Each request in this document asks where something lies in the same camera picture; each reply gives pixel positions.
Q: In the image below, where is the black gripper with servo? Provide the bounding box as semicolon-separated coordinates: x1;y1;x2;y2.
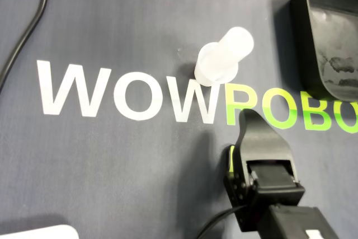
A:
223;109;306;233

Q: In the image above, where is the white translucent plastic cup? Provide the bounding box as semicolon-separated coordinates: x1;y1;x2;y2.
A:
194;27;255;86

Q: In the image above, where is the dark grey WOWROBO mat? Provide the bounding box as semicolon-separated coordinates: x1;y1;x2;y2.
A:
0;0;358;239

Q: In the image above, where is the black plastic tray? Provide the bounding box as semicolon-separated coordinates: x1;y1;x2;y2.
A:
289;0;358;102

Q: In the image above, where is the white flat object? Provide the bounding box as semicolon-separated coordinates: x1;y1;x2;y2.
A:
0;224;79;239

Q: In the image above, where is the black servo cable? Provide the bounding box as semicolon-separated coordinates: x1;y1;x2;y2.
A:
195;206;247;239

